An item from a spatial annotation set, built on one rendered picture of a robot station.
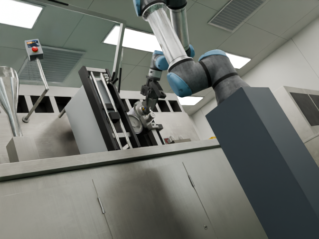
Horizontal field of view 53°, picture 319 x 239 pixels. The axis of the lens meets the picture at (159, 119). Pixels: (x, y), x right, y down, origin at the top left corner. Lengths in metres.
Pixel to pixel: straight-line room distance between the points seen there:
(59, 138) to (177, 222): 0.92
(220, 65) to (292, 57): 5.02
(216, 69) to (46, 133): 1.04
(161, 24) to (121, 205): 0.74
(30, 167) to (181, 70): 0.66
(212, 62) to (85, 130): 0.80
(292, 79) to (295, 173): 5.15
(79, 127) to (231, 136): 0.90
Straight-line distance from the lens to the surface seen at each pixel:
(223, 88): 1.26
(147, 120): 1.80
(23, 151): 1.47
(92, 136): 1.69
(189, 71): 1.27
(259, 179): 1.17
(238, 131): 1.18
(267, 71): 6.43
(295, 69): 6.23
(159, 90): 1.78
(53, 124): 1.94
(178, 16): 1.57
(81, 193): 1.09
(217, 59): 1.31
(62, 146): 1.89
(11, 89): 1.61
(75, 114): 1.82
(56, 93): 2.09
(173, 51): 1.32
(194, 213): 1.38
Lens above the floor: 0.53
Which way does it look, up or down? 20 degrees up
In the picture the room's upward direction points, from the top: 25 degrees counter-clockwise
